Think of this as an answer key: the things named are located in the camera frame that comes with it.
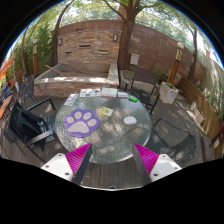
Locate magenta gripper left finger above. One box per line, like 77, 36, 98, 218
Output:
66, 143, 92, 185

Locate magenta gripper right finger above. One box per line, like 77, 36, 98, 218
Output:
132, 143, 159, 185

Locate black mesh chair right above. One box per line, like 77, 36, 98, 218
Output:
146, 118, 197, 167

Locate purple paw print mousepad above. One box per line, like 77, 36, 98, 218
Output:
63, 109, 100, 137

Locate round glass patio table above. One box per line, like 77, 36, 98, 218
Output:
55, 93, 152, 164

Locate black metal chair left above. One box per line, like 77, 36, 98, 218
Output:
7, 97, 58, 161

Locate black metal chair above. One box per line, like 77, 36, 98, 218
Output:
125, 67, 160, 112
7, 97, 58, 161

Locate yellow square card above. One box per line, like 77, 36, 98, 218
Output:
100, 107, 113, 116

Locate patterned white packet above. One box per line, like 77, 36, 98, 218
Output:
64, 93, 78, 106

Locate green small box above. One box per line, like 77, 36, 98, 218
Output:
129, 96, 138, 102

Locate colourful booklet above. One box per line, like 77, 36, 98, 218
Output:
80, 88, 101, 97

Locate small white booklet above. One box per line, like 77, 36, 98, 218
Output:
117, 92, 129, 98

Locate white square planter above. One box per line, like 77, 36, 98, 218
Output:
159, 82, 178, 104

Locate white open book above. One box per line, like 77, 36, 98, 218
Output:
101, 87, 117, 97

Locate black metal chair back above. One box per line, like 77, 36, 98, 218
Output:
125, 67, 160, 112

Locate stone raised planter bed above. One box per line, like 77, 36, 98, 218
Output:
34, 63, 119, 97

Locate large tree trunk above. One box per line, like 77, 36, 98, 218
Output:
102, 0, 148, 70

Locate orange wooden post lamp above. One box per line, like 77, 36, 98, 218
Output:
168, 42, 184, 84

